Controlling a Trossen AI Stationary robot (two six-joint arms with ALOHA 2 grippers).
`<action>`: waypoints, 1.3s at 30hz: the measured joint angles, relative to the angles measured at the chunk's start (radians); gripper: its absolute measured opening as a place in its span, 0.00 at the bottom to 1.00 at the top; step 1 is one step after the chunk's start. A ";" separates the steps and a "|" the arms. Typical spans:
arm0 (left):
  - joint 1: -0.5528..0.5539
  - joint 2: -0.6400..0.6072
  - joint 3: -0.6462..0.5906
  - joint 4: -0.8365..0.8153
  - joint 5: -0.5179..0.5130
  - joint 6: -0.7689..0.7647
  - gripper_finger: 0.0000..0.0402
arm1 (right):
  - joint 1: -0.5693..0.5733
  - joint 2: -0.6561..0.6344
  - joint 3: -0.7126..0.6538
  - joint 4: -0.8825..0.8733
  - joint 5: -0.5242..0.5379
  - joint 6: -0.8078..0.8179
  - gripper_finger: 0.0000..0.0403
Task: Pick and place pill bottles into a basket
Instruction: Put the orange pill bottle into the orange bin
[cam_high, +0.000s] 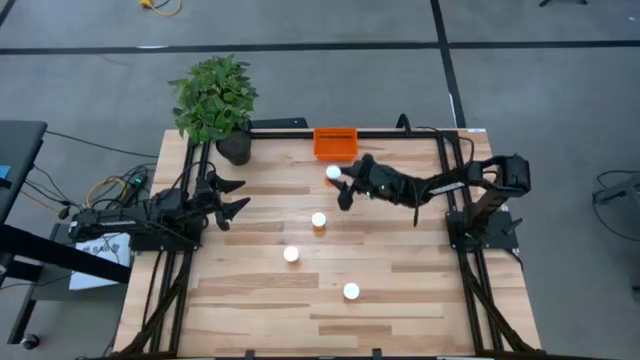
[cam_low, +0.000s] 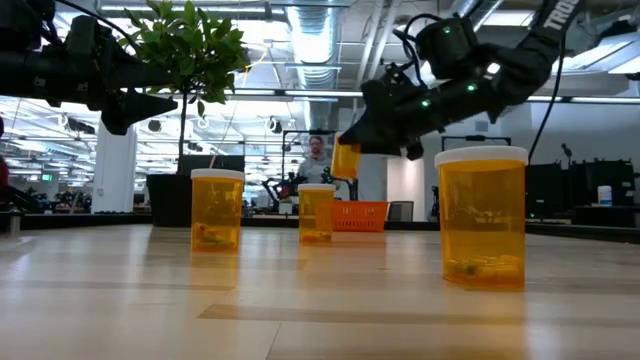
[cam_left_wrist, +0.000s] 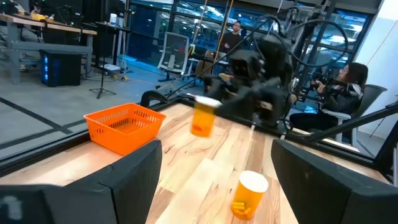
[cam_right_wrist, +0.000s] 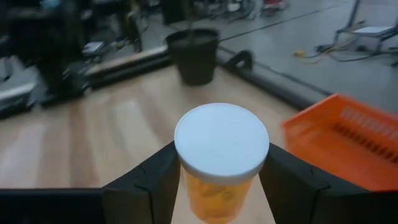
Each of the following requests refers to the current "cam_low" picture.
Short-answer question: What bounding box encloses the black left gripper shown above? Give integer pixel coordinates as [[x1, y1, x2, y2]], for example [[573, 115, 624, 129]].
[[66, 13, 179, 136]]

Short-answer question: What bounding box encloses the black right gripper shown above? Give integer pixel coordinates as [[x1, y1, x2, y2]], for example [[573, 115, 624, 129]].
[[337, 63, 501, 162]]

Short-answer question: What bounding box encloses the amber pill bottle white cap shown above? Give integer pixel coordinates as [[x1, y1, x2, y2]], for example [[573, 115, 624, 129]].
[[297, 183, 337, 245], [330, 137, 362, 181], [190, 168, 246, 253], [434, 145, 530, 292]]

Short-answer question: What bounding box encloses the orange plastic basket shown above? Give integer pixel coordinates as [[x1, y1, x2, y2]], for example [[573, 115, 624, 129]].
[[332, 200, 390, 233]]

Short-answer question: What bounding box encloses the grey mesh chair back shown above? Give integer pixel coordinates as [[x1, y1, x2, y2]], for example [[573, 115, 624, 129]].
[[388, 200, 415, 223]]

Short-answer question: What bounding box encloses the green leafy potted tree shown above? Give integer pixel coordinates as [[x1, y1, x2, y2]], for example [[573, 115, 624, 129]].
[[117, 0, 251, 176]]

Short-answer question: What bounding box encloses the white round pillar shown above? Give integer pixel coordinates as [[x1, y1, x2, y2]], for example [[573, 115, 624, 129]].
[[91, 122, 139, 215]]

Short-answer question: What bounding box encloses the person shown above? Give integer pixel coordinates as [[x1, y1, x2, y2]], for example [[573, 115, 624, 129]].
[[297, 134, 334, 185], [0, 154, 10, 204]]

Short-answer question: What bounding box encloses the black monitor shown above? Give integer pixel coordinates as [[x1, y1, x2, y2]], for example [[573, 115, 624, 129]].
[[178, 154, 246, 175]]

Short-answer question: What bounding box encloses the black plant pot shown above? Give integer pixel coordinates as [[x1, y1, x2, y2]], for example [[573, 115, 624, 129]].
[[145, 173, 194, 229]]

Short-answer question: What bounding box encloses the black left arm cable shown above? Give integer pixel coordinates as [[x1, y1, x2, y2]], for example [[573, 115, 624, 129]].
[[54, 0, 144, 54]]

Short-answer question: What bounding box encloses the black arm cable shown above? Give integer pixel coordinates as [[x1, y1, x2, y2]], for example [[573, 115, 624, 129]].
[[527, 29, 567, 164], [54, 0, 144, 54]]

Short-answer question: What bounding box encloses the black metal frame stand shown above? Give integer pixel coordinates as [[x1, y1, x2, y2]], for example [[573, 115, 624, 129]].
[[281, 128, 341, 201], [440, 134, 513, 151]]

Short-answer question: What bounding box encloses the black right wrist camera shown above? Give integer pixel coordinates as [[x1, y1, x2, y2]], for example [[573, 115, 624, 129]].
[[414, 17, 480, 81]]

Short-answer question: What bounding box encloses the silver ceiling air duct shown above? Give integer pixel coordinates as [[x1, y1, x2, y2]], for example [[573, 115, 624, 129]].
[[285, 0, 342, 91]]

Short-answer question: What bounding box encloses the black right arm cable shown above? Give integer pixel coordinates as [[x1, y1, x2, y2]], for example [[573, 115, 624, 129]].
[[527, 29, 567, 164]]

